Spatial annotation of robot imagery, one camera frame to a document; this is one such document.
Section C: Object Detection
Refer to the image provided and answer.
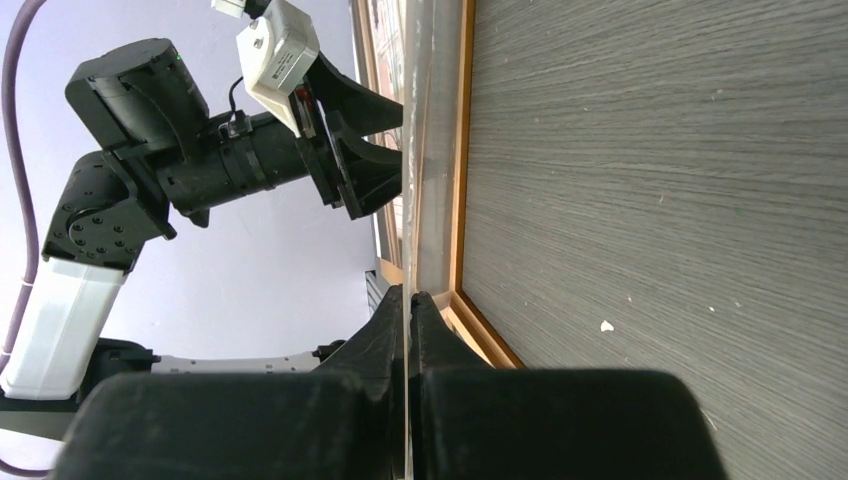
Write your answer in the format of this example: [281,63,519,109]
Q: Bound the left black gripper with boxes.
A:
[155,52,404,228]

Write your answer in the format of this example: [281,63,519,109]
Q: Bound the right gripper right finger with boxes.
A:
[410,292,727,479]

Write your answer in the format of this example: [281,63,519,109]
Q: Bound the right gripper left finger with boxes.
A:
[52,286,405,479]

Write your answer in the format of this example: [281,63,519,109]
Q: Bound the orange wooden picture frame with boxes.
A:
[350,1,523,368]

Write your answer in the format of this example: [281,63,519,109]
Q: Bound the clear acrylic sheet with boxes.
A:
[402,1,469,479]

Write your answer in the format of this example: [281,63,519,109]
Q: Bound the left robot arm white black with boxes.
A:
[1,38,403,440]

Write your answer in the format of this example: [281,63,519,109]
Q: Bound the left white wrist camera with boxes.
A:
[210,0,320,138]

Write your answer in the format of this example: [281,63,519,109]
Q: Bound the aluminium rail at front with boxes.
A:
[365,270,389,316]

